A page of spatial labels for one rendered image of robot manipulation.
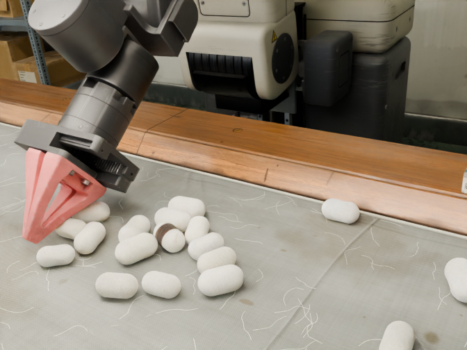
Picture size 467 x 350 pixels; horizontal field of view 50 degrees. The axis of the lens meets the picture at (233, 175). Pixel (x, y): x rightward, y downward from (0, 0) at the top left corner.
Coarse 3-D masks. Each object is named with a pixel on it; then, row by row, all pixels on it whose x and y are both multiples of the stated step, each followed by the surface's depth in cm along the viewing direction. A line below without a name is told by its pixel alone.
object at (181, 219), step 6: (162, 210) 46; (168, 210) 46; (174, 210) 46; (180, 210) 46; (156, 216) 46; (162, 216) 46; (168, 216) 45; (174, 216) 45; (180, 216) 45; (186, 216) 45; (156, 222) 46; (174, 222) 45; (180, 222) 45; (186, 222) 45; (180, 228) 45; (186, 228) 45
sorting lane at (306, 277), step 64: (0, 128) 74; (0, 192) 56; (128, 192) 54; (192, 192) 53; (256, 192) 52; (0, 256) 45; (256, 256) 42; (320, 256) 41; (384, 256) 41; (448, 256) 40; (0, 320) 37; (64, 320) 37; (128, 320) 36; (192, 320) 36; (256, 320) 35; (320, 320) 35; (384, 320) 35; (448, 320) 34
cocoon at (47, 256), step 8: (48, 248) 42; (56, 248) 42; (64, 248) 42; (72, 248) 43; (40, 256) 42; (48, 256) 42; (56, 256) 42; (64, 256) 42; (72, 256) 42; (40, 264) 42; (48, 264) 42; (56, 264) 42; (64, 264) 42
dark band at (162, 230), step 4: (164, 224) 44; (168, 224) 44; (172, 224) 44; (160, 228) 43; (164, 228) 43; (168, 228) 43; (172, 228) 43; (156, 232) 43; (160, 232) 43; (164, 232) 43; (156, 236) 43; (160, 236) 43; (160, 240) 43; (160, 244) 43
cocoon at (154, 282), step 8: (152, 272) 38; (160, 272) 38; (144, 280) 38; (152, 280) 38; (160, 280) 37; (168, 280) 37; (176, 280) 38; (144, 288) 38; (152, 288) 38; (160, 288) 37; (168, 288) 37; (176, 288) 37; (160, 296) 38; (168, 296) 37
